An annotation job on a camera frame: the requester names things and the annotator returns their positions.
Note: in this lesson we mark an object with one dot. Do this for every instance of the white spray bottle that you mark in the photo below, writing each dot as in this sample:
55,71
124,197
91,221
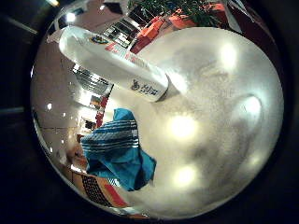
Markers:
115,62

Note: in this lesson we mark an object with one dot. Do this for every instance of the blue striped cloth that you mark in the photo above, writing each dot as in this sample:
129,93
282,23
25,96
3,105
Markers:
118,149

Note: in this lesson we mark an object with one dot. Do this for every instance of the orange red chair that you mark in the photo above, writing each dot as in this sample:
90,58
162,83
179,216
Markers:
155,31

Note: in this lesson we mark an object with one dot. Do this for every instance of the wooden bench with perforated panels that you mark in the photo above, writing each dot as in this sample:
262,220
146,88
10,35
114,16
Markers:
99,189

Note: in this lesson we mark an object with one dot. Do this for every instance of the green potted plant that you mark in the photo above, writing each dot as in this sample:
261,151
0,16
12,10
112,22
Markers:
183,11

